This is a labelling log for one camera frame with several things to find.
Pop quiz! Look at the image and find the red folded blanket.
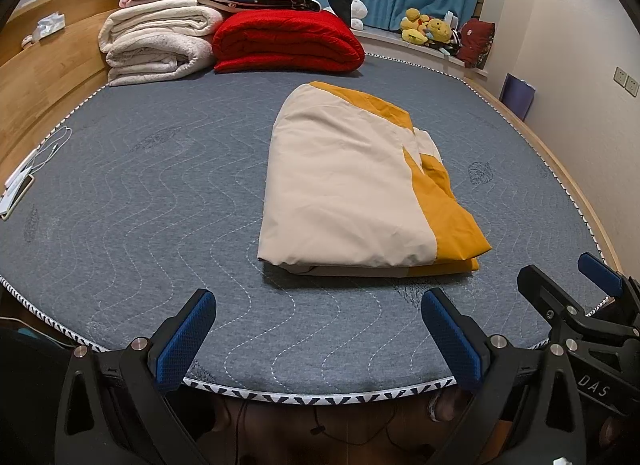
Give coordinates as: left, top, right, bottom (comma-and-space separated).
211, 10, 366, 74

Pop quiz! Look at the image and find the dark red cushion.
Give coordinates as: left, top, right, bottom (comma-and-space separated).
456, 20, 496, 68

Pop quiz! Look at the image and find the tissue pack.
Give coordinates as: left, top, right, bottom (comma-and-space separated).
36, 14, 66, 38

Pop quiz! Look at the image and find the beige and mustard jacket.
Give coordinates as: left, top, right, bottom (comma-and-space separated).
256, 81, 493, 278

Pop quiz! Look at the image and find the wooden bed frame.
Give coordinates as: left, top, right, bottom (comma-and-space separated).
0, 0, 623, 271

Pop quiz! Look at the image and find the yellow plush toy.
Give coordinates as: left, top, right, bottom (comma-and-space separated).
425, 19, 453, 48
400, 7, 431, 46

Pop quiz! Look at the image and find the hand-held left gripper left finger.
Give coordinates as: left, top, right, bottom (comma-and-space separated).
55, 288, 218, 465

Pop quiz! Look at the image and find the white phone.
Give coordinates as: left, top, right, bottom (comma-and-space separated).
0, 175, 36, 220

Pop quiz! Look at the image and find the purple board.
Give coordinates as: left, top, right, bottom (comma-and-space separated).
500, 73, 536, 120

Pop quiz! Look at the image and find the white quilt with dark trim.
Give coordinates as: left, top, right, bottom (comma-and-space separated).
132, 0, 322, 13

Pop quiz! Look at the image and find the white window sill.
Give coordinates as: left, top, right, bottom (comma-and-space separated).
352, 27, 488, 76

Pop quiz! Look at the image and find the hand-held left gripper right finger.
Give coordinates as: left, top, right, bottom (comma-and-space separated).
421, 288, 586, 465

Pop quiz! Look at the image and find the person's foot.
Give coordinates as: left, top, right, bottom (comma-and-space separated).
200, 395, 231, 433
427, 390, 471, 421

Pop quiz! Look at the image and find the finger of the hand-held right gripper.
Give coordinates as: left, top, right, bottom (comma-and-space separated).
577, 252, 640, 308
516, 265, 633, 341

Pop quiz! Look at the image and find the cream folded blanket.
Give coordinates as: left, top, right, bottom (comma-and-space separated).
98, 0, 225, 87

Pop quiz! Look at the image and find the person's right foot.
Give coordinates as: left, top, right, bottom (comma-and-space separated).
427, 390, 471, 421

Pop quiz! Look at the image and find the grey quilted mattress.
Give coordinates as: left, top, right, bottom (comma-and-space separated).
0, 52, 618, 403

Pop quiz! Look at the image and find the person's left foot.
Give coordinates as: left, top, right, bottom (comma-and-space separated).
200, 395, 231, 433

